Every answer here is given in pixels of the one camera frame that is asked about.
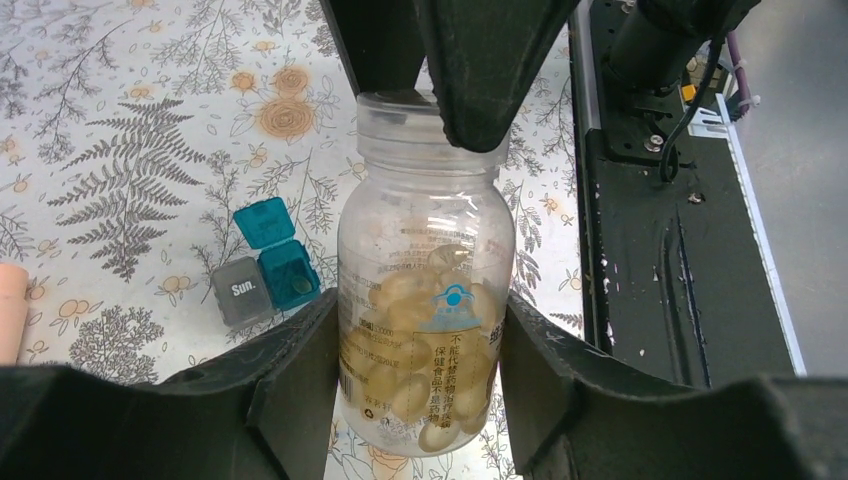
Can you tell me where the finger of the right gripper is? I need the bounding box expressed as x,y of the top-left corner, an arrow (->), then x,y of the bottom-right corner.
320,0 -> 425,95
415,0 -> 578,153

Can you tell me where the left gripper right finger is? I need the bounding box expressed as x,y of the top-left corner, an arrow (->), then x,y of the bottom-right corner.
500,294 -> 847,479

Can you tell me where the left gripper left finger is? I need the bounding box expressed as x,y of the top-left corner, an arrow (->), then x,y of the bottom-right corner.
1,289 -> 339,479

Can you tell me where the teal pill box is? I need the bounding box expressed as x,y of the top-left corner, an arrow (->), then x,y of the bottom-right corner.
210,197 -> 321,331

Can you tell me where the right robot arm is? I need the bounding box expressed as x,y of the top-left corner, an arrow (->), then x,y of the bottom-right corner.
321,1 -> 752,153

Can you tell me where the floral table mat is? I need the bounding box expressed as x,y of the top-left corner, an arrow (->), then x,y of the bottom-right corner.
1,1 -> 516,479

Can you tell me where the pink tube container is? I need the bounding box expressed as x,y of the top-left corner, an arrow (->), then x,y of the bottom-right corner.
0,264 -> 29,366

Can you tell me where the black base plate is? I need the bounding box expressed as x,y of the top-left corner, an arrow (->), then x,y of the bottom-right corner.
569,1 -> 795,388

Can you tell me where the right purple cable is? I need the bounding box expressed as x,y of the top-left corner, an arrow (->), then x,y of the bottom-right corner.
725,29 -> 757,121

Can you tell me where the white slotted cable duct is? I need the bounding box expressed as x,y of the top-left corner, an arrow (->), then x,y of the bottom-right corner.
715,93 -> 808,377

